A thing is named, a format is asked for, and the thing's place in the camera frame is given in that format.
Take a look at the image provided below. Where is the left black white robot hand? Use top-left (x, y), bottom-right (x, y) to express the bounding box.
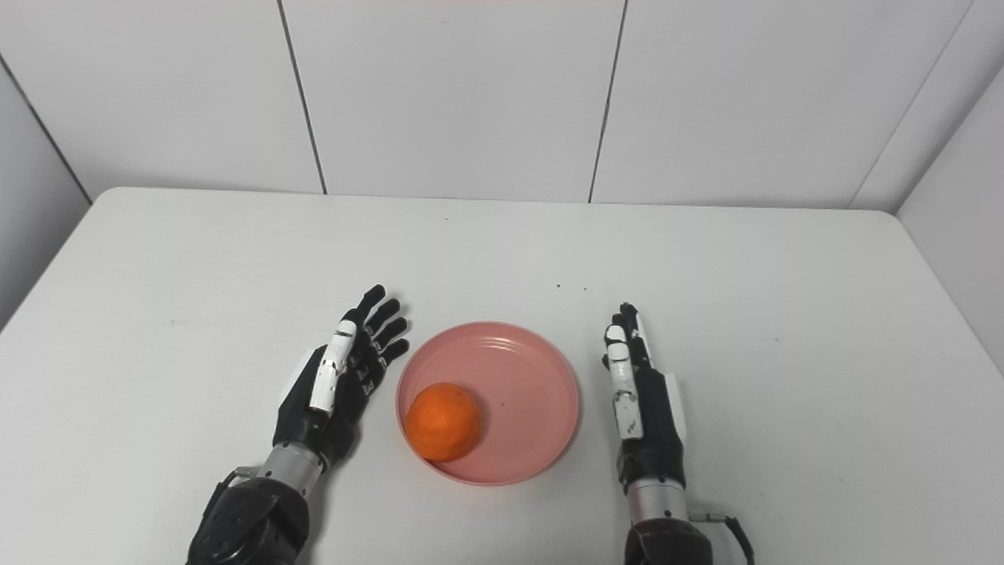
top-left (272, 284), bottom-right (411, 472)

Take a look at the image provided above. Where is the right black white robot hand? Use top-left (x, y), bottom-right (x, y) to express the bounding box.
top-left (602, 302), bottom-right (689, 495)

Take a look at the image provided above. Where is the orange fruit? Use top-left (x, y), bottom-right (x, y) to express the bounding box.
top-left (405, 382), bottom-right (482, 462)

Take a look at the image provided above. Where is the pink plate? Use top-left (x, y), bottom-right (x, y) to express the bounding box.
top-left (395, 321), bottom-right (581, 487)

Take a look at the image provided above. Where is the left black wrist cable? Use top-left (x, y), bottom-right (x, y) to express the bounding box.
top-left (206, 466), bottom-right (264, 519)

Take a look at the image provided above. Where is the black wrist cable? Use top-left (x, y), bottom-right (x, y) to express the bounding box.
top-left (687, 510), bottom-right (755, 565)
top-left (206, 466), bottom-right (264, 519)

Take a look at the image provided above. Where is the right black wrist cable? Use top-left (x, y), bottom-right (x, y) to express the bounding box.
top-left (687, 510), bottom-right (755, 565)

